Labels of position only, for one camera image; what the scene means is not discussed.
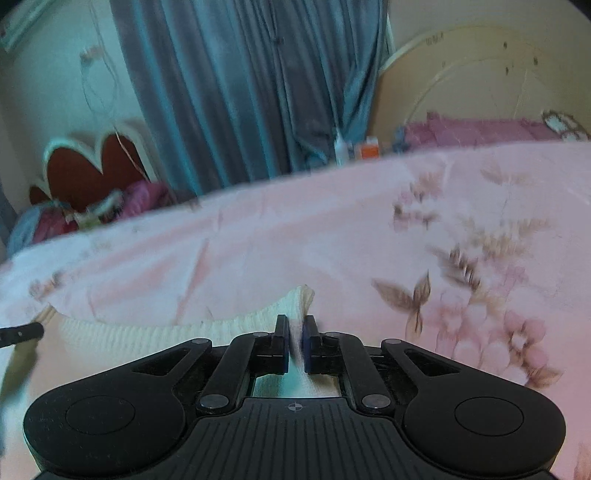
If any cream arched headboard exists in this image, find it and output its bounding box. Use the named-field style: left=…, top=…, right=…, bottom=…
left=369, top=24, right=573, bottom=151

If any checked patterned pillow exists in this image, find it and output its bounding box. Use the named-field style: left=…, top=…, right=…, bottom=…
left=539, top=110, right=591, bottom=142

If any white air conditioner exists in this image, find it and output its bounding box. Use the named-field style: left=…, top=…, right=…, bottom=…
left=0, top=8, right=35, bottom=52

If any red heart-shaped headboard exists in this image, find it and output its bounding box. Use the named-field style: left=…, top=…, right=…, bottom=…
left=28, top=121, right=160, bottom=210

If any cream knit sweater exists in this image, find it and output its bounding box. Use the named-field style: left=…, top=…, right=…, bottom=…
left=34, top=285, right=345, bottom=400

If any white bottle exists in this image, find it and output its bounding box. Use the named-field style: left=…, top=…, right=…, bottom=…
left=333, top=128, right=348, bottom=166

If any purple-red quilt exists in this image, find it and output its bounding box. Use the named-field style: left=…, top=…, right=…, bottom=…
left=34, top=181, right=201, bottom=238

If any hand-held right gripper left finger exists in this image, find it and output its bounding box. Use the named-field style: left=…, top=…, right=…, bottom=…
left=131, top=315, right=291, bottom=415

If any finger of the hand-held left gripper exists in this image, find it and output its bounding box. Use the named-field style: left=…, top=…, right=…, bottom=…
left=0, top=322, right=45, bottom=348

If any wide grey-blue curtain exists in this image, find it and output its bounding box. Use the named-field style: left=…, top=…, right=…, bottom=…
left=111, top=0, right=393, bottom=195

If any pink floral bed sheet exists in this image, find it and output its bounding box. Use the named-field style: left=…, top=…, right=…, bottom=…
left=0, top=141, right=591, bottom=480

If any blue pillow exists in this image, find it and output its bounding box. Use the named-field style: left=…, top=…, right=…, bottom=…
left=6, top=206, right=49, bottom=257

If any hanging wall cable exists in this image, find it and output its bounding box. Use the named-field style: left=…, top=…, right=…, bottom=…
left=79, top=0, right=122, bottom=121

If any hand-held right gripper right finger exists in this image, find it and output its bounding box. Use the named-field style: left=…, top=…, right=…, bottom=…
left=302, top=315, right=462, bottom=415

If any folded pink blanket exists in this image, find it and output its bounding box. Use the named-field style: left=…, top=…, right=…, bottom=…
left=401, top=112, right=555, bottom=151

